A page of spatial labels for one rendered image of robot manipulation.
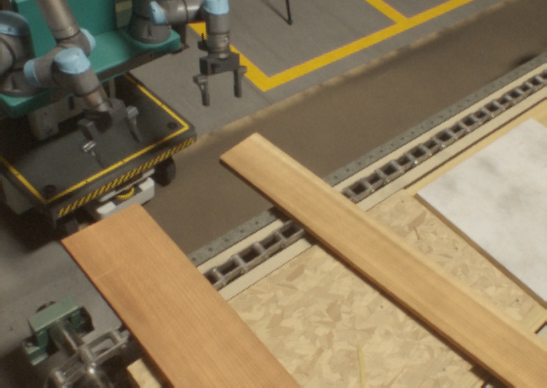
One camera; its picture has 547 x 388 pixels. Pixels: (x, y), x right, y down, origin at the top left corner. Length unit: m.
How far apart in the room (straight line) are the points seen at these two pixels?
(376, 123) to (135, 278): 2.08
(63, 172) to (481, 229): 1.47
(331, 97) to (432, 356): 2.08
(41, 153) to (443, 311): 1.58
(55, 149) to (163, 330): 1.26
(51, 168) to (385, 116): 1.76
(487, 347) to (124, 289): 0.83
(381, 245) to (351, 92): 1.93
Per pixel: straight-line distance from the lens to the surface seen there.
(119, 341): 1.36
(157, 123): 2.53
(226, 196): 2.69
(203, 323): 1.34
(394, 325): 1.48
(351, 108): 3.28
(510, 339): 1.53
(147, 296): 1.38
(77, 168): 2.36
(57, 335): 1.47
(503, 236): 1.78
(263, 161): 1.65
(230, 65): 2.00
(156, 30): 2.24
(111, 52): 2.21
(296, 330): 1.41
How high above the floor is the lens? 2.06
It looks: 47 degrees down
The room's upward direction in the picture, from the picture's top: 14 degrees clockwise
